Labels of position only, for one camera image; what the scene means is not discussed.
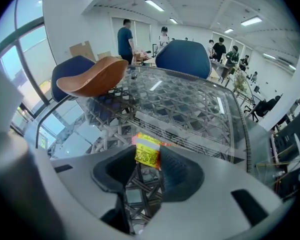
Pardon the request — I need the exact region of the wooden bowl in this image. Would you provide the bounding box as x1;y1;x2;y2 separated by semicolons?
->
56;56;129;98

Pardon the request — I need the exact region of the red yellow snack packet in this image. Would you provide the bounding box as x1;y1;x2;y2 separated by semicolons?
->
131;132;164;171

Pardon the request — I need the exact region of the flat cardboard sheet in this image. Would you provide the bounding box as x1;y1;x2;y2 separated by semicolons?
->
69;40;96;62

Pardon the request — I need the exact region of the blue chair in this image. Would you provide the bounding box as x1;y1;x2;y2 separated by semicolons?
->
155;39;213;80
51;55;96;102

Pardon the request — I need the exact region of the black office chair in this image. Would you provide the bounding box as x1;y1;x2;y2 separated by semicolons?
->
243;95;282;122

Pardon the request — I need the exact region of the wicker glass-top table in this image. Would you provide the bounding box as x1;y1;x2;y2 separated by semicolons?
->
34;65;253;235

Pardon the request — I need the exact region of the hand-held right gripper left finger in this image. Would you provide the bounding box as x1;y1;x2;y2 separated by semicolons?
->
50;145;137;235

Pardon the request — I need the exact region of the cardboard box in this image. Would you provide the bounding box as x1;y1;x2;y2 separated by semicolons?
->
97;51;112;61

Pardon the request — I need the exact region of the black-framed window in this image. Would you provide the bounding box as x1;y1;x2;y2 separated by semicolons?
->
0;0;51;135

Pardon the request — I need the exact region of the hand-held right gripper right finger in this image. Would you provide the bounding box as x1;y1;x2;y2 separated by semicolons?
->
144;146;283;240

